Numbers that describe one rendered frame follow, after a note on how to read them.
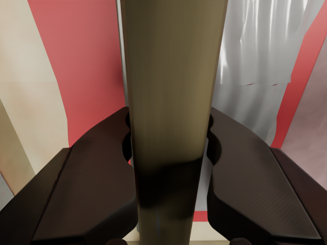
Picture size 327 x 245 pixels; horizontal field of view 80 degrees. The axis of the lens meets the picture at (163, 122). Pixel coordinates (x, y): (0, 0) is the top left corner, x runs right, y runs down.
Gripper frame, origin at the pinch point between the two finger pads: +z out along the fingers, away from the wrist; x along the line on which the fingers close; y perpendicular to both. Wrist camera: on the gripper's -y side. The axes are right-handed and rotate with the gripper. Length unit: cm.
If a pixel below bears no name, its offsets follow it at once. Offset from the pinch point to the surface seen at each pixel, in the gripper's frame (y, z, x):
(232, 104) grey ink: 2.0, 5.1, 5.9
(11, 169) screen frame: 8.2, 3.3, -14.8
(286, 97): 1.6, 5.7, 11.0
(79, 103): 2.3, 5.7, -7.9
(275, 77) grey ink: -0.5, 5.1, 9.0
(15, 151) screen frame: 7.0, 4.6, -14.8
